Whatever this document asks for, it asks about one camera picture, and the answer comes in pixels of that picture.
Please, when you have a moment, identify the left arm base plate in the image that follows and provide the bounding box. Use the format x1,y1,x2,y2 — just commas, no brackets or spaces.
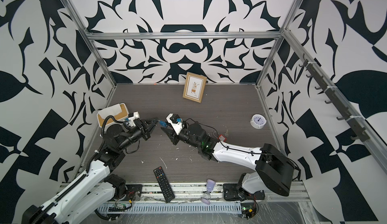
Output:
113,184,143,201

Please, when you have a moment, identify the purple hourglass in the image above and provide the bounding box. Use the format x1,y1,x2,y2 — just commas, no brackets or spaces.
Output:
200,179,216,205

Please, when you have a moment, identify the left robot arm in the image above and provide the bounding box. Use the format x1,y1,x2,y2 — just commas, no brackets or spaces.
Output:
21,116,159,224

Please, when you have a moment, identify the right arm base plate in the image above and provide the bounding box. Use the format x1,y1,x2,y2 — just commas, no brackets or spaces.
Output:
223,184,266,201

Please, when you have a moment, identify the wooden picture frame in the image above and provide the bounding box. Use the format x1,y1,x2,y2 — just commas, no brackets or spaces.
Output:
183,72,207,103

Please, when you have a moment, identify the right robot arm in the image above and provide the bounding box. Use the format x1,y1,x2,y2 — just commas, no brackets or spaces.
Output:
161,121,297,196

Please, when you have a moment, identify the black remote control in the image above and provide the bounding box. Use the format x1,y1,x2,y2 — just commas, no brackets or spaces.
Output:
153,167,175,203

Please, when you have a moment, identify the red padlock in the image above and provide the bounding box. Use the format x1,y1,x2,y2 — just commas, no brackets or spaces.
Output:
218,134,227,142

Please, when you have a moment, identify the white alarm clock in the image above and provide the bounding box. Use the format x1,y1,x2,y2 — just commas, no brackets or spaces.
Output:
250,114,267,129

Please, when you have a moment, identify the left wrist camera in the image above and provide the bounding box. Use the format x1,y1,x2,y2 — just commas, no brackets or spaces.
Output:
124,112,140,130

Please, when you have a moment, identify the black wall hook rail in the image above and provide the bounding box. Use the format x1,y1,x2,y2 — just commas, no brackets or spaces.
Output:
300,58,371,142

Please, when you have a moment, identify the white tissue box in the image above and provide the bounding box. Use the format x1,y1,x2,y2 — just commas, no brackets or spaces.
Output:
97,103,129,128

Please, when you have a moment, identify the small blue padlock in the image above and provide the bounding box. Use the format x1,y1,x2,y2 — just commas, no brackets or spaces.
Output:
159,121,168,128

